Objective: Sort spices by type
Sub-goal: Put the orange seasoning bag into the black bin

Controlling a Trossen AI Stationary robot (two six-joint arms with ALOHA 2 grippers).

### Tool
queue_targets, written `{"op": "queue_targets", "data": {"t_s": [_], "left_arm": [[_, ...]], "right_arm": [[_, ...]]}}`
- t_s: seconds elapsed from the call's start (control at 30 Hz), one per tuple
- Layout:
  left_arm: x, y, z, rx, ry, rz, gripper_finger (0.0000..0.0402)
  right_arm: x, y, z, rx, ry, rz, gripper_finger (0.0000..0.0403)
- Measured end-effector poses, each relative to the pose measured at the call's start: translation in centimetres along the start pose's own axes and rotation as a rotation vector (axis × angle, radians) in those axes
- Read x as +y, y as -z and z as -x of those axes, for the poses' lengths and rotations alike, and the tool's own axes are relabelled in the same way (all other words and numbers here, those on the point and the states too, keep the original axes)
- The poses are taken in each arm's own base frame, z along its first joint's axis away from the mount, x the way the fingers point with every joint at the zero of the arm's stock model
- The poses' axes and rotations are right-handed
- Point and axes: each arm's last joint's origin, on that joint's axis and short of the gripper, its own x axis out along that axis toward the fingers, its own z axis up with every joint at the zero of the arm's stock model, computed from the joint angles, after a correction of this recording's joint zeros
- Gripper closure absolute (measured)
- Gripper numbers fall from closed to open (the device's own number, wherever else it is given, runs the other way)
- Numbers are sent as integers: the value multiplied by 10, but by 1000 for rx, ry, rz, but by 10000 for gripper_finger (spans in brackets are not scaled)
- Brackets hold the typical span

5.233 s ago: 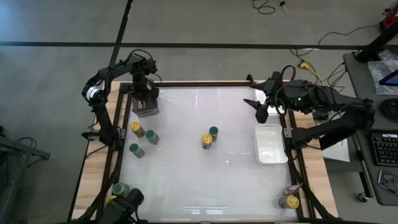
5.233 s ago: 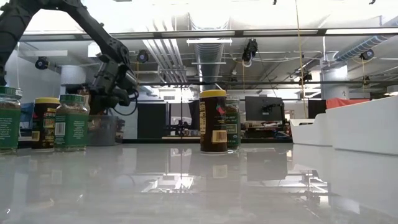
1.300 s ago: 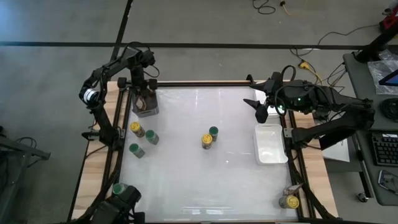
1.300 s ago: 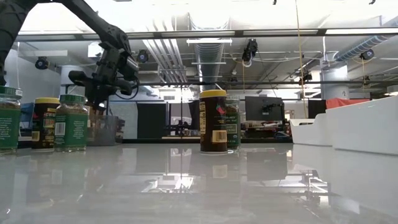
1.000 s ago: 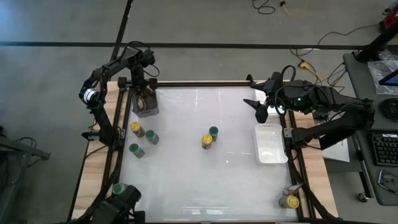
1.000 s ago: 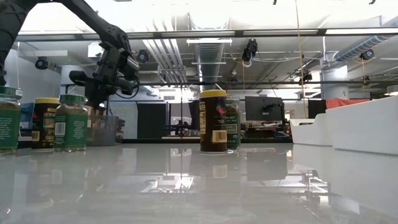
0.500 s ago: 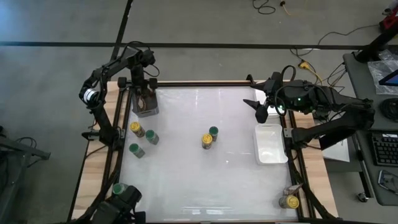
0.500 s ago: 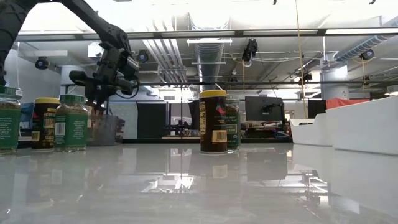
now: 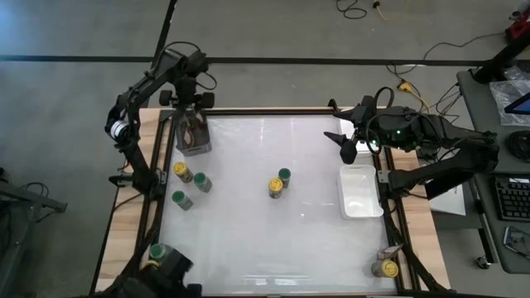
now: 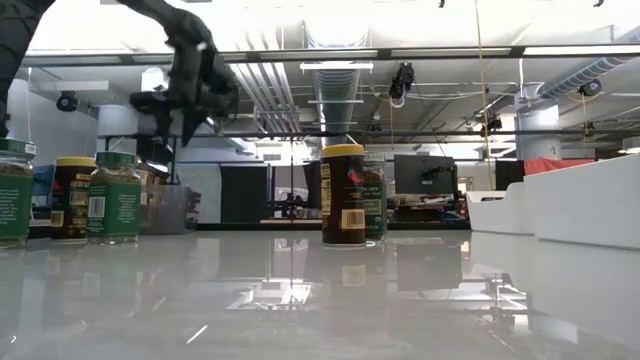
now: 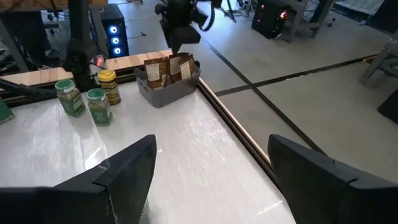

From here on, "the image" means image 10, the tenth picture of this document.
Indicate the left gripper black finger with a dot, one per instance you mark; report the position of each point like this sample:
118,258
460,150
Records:
162,120
192,122

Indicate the brown spice packet white label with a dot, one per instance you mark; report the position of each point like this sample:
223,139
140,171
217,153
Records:
150,180

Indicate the green lid spice jar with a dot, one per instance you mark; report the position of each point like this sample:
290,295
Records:
377,205
15,205
115,210

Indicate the yellow lid spice jar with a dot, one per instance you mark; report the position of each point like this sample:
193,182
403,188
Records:
70,200
342,200

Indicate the black background robot arm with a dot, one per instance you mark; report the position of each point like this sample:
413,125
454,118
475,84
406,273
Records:
287,205

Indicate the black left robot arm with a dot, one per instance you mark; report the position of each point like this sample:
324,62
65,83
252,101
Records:
17,35

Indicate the white round column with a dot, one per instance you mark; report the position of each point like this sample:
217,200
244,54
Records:
540,140
117,135

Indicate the white partition panel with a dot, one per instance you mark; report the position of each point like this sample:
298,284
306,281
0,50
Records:
207,195

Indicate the black partition panel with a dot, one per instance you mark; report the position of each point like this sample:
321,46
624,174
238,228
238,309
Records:
245,195

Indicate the dark grey cover cloth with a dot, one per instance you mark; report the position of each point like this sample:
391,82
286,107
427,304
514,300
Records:
311,185

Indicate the white ceiling light fixture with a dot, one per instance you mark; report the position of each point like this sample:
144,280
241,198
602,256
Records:
335,66

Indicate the blue partition screen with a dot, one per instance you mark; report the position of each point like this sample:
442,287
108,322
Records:
44,190

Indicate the grey overhead crossbar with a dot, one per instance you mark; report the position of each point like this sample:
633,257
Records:
350,55

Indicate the black computer monitor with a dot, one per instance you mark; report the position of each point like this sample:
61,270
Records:
415,175

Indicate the cluttered background desk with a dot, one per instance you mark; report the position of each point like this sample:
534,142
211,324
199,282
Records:
425,207

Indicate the white plastic bin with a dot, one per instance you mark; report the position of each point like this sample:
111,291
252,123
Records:
585,205
497,212

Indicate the black cabinet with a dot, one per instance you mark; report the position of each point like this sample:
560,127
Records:
509,175

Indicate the red cloth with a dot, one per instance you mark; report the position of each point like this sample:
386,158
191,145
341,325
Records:
550,166

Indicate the black aluminium table frame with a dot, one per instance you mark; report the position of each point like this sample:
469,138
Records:
280,226

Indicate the silver ribbed ventilation duct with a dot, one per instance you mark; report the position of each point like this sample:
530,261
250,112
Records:
336,110

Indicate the black ceiling-hung camera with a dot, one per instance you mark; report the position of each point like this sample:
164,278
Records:
402,80

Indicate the black background scaffold frame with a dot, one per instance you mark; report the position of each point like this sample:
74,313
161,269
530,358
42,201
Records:
440,133

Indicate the silver spiral duct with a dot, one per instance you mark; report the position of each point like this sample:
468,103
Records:
575,77

